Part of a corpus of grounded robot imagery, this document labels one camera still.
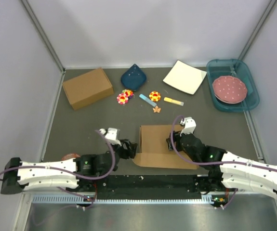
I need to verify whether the white square plate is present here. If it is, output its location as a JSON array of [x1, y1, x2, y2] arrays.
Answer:
[[163, 60, 207, 95]]

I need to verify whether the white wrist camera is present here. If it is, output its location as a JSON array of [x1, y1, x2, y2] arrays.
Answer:
[[180, 117, 197, 135], [99, 128, 121, 146]]

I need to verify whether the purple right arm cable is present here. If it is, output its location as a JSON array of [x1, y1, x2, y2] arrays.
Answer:
[[171, 115, 277, 175]]

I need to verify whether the pink dotted plate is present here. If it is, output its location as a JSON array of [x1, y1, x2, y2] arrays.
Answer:
[[212, 76, 248, 104]]

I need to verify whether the brown cardboard box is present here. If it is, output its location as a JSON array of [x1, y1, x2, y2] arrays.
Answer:
[[133, 125, 199, 170], [63, 68, 114, 111]]

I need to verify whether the closed brown cardboard box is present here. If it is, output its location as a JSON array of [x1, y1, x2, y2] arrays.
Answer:
[[63, 68, 114, 111]]

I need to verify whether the yellow chalk stick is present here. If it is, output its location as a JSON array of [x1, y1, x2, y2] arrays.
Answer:
[[163, 97, 184, 106]]

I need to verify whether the dark blue ceramic bowl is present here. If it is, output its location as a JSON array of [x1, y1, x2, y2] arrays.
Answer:
[[120, 64, 147, 91]]

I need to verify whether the orange flower plush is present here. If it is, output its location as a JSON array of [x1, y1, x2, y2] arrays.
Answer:
[[149, 91, 161, 102]]

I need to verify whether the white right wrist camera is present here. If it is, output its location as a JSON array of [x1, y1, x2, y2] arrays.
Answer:
[[180, 117, 197, 135]]

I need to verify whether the rainbow flower plush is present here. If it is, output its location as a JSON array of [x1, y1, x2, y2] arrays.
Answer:
[[122, 89, 134, 99]]

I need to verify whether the grey slotted cable duct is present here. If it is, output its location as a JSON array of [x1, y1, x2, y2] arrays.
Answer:
[[32, 193, 228, 205]]

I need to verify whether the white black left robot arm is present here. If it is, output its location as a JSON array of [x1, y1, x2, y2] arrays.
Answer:
[[0, 139, 138, 195]]

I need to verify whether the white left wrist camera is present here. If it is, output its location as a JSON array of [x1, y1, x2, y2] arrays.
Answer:
[[99, 128, 121, 146]]

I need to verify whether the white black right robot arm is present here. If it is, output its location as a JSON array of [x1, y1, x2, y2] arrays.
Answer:
[[166, 131, 277, 199]]

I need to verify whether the small brown leaf toy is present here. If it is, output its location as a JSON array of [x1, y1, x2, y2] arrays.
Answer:
[[153, 106, 161, 113]]

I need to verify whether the blue chalk stick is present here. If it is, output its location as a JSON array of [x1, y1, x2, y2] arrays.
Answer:
[[139, 94, 157, 108]]

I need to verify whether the teal plastic bin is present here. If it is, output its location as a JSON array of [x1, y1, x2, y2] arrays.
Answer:
[[206, 59, 260, 113]]

